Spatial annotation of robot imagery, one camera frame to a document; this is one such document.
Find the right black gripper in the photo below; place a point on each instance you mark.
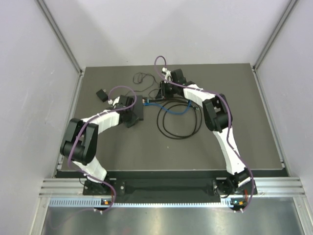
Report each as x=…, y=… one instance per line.
x=163, y=85

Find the black power adapter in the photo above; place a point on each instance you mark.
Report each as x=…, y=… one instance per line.
x=102, y=95

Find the grey slotted cable duct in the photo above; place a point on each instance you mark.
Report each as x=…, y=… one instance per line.
x=103, y=203

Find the left aluminium frame post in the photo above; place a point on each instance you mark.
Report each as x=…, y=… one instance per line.
x=59, y=35

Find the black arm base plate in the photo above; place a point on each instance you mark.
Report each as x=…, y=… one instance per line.
x=210, y=182

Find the black network switch box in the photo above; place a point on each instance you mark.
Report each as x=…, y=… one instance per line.
x=138, y=107

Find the right aluminium frame post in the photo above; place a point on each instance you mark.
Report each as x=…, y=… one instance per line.
x=274, y=34

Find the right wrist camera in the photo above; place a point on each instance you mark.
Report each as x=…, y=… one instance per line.
x=177, y=77

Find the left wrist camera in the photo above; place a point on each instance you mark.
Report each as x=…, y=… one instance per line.
x=124, y=101

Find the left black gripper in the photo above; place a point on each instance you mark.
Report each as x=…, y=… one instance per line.
x=133, y=119

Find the front aluminium frame rail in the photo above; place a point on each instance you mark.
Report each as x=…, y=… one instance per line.
x=266, y=187

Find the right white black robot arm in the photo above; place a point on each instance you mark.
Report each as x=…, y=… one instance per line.
x=218, y=119

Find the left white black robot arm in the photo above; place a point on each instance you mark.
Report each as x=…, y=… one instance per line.
x=79, y=143

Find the aluminium frame post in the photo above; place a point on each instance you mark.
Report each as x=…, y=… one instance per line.
x=59, y=35
x=274, y=34

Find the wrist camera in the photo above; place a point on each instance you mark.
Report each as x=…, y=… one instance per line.
x=177, y=77
x=124, y=101

